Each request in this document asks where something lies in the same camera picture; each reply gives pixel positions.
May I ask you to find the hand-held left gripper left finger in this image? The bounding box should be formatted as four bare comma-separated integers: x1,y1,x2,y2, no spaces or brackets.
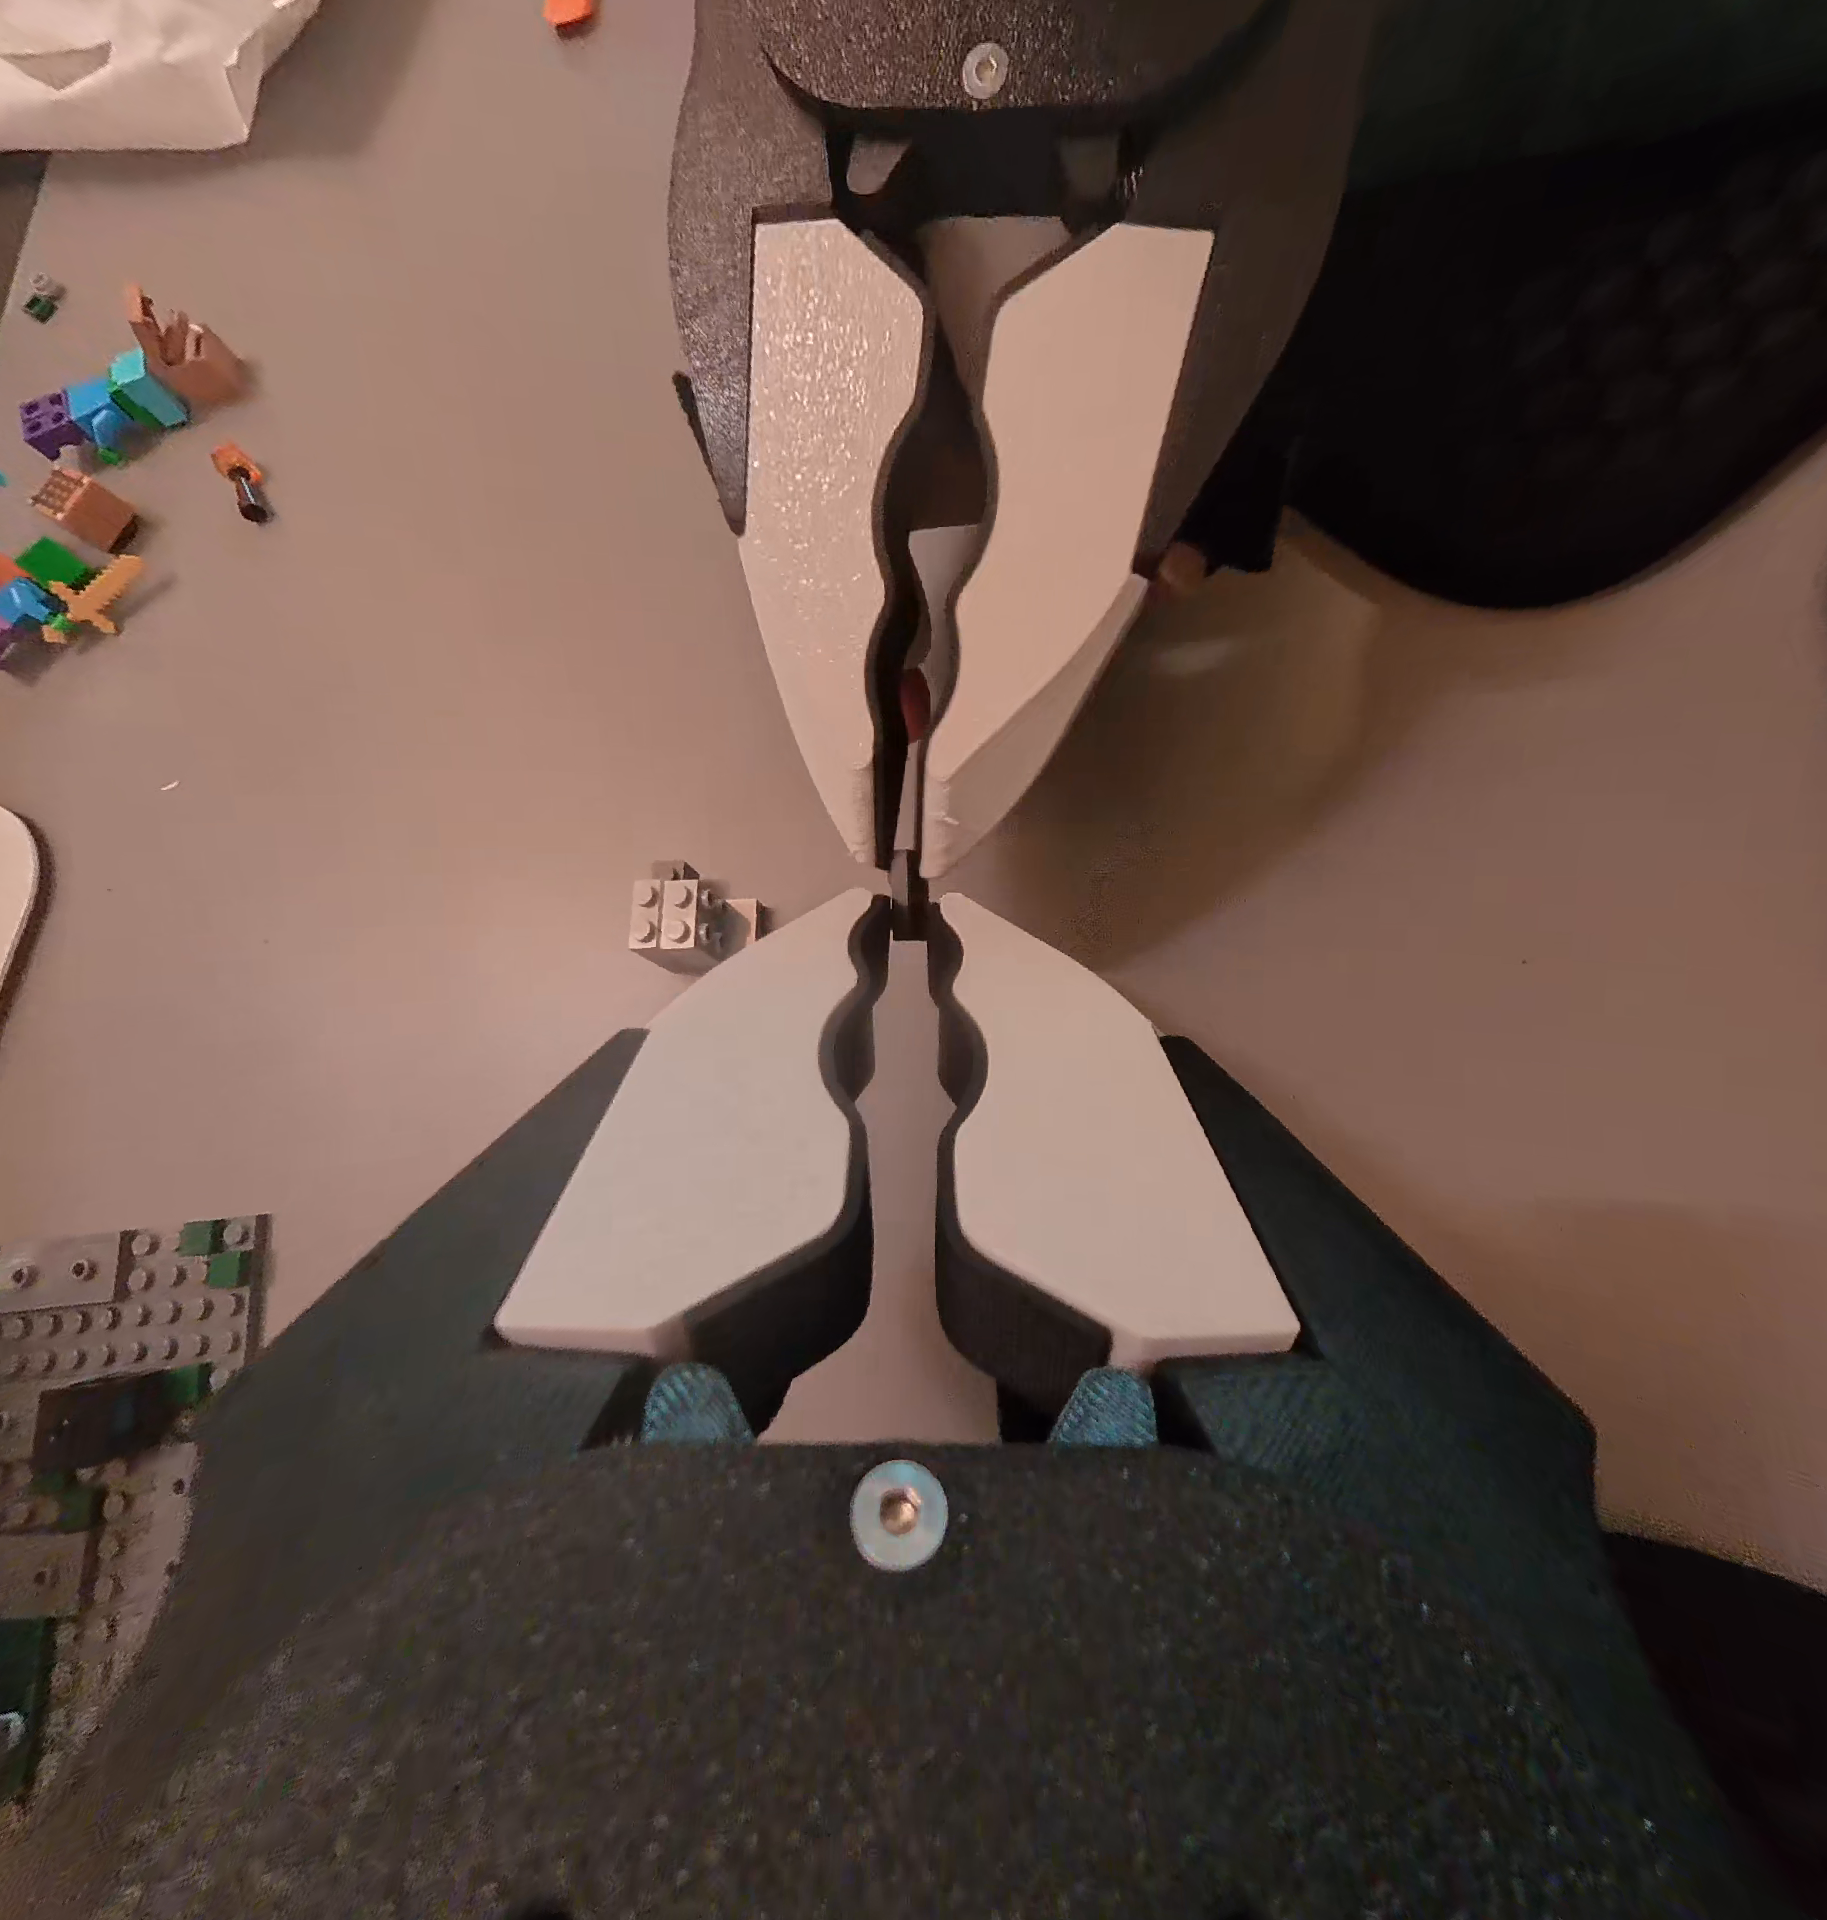
490,884,875,1434

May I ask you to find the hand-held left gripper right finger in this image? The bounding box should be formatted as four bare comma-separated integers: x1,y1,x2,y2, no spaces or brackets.
929,891,1305,1421

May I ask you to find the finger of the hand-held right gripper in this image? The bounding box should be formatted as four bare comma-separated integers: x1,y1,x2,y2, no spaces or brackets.
914,224,1218,878
737,216,938,873

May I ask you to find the light grey square brick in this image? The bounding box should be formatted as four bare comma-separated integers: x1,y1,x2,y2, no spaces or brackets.
627,873,710,970

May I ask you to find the grey desk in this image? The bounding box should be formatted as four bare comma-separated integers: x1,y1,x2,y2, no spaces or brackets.
0,0,1827,1591

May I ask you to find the black chair armrest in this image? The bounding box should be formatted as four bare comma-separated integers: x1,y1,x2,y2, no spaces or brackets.
1273,105,1827,609

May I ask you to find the toy brick building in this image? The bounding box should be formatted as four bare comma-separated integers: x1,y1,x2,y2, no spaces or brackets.
0,1211,273,1816

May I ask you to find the pile of colourful toy bricks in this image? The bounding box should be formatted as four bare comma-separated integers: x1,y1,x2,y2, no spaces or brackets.
0,283,251,678

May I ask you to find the white paper bag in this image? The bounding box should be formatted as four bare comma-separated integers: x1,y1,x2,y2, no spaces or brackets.
0,0,325,152

